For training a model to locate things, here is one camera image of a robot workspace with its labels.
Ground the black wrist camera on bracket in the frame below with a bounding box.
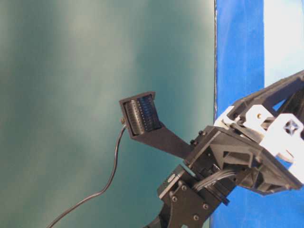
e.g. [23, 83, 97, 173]
[119, 91, 193, 159]

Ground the white towel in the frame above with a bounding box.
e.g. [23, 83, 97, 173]
[264, 0, 304, 86]

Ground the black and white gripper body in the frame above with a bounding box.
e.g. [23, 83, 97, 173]
[185, 104, 304, 195]

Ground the black camera cable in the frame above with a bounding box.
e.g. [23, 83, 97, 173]
[46, 118, 127, 228]

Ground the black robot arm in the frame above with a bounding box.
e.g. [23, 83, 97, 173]
[149, 72, 304, 228]

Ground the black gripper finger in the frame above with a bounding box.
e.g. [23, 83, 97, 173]
[231, 71, 304, 122]

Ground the blue table cloth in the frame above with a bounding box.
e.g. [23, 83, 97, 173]
[211, 0, 304, 228]

